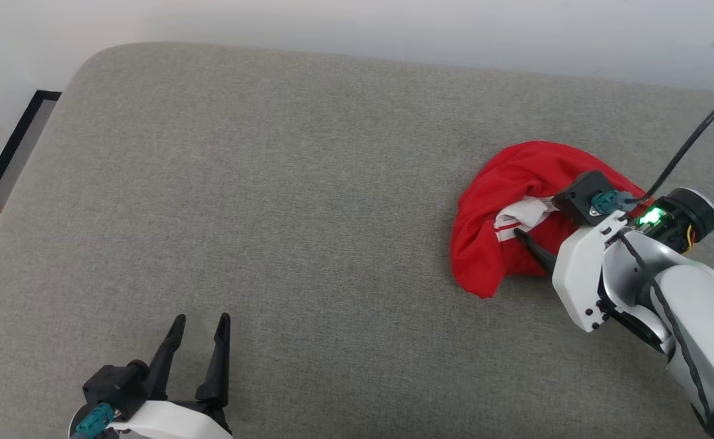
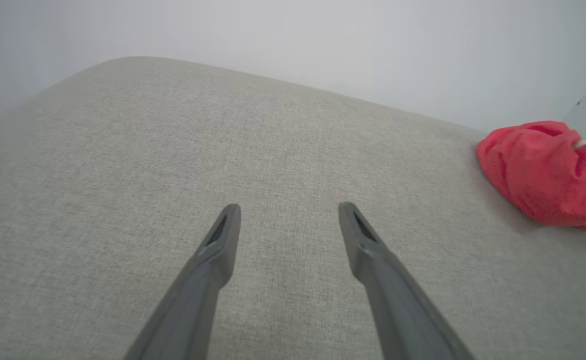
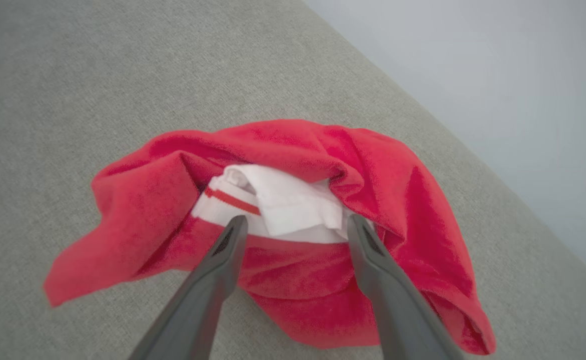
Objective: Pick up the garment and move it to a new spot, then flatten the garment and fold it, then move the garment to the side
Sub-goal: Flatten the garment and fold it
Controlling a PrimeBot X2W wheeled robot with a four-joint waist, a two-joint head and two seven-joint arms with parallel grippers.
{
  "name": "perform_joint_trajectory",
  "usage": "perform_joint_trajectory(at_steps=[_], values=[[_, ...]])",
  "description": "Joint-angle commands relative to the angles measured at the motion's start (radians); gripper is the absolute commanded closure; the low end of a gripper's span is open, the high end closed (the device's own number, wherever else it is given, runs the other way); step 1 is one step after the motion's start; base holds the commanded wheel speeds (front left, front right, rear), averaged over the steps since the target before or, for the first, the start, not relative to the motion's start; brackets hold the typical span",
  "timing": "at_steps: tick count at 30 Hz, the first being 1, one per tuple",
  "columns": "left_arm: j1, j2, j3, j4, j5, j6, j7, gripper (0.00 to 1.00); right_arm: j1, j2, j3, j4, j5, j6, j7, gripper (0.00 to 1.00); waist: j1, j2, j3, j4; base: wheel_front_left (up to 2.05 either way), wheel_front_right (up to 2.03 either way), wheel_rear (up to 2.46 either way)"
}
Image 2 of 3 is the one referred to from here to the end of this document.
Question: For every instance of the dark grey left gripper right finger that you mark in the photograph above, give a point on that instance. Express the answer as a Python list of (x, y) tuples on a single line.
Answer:
[(398, 310)]

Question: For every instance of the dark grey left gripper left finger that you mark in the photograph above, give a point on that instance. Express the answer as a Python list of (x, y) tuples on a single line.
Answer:
[(197, 295)]

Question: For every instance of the red and white jersey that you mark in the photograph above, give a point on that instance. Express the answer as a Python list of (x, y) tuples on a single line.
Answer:
[(538, 175)]

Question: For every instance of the beige grey fabric sofa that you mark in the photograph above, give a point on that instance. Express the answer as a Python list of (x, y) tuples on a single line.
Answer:
[(172, 165)]

